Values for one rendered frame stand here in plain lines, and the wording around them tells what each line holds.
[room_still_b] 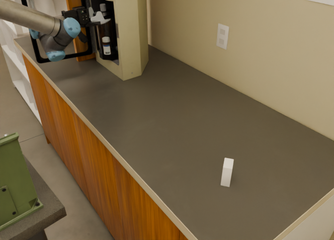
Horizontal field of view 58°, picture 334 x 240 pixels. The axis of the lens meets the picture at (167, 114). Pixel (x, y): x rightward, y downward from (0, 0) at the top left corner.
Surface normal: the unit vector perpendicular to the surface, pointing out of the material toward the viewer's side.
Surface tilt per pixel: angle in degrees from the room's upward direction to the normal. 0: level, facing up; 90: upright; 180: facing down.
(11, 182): 90
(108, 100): 0
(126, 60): 90
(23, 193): 90
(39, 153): 0
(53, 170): 0
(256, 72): 90
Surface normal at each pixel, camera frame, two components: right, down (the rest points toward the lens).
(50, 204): 0.00, -0.83
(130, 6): 0.59, 0.44
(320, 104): -0.80, 0.33
